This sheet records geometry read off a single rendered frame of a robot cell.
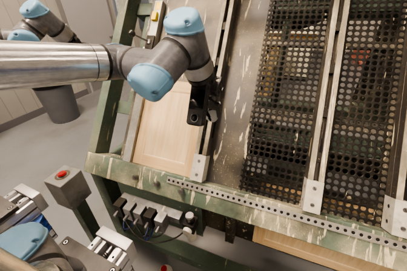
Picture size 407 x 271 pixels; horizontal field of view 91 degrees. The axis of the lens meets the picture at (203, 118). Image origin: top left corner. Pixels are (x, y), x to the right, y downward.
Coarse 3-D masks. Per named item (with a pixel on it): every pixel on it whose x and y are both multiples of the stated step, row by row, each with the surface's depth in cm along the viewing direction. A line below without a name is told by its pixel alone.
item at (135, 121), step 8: (160, 0) 117; (160, 8) 116; (160, 16) 117; (152, 24) 117; (160, 24) 118; (152, 32) 116; (136, 96) 114; (136, 104) 114; (136, 112) 113; (136, 120) 112; (136, 128) 112; (128, 136) 113; (136, 136) 113; (128, 144) 112; (128, 152) 111; (128, 160) 111
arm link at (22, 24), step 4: (24, 20) 68; (16, 24) 68; (20, 24) 68; (24, 24) 68; (28, 24) 68; (12, 28) 68; (24, 28) 66; (28, 28) 68; (32, 28) 69; (32, 32) 67; (36, 32) 70; (40, 32) 71; (40, 36) 72; (44, 36) 74; (40, 40) 73
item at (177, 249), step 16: (96, 176) 122; (112, 192) 131; (112, 208) 137; (208, 224) 148; (224, 224) 141; (240, 224) 134; (160, 240) 144; (176, 240) 144; (176, 256) 138; (192, 256) 134; (208, 256) 134
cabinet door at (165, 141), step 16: (176, 96) 109; (144, 112) 114; (160, 112) 111; (176, 112) 108; (144, 128) 113; (160, 128) 110; (176, 128) 107; (192, 128) 104; (144, 144) 111; (160, 144) 109; (176, 144) 106; (192, 144) 103; (144, 160) 110; (160, 160) 107; (176, 160) 105; (192, 160) 102
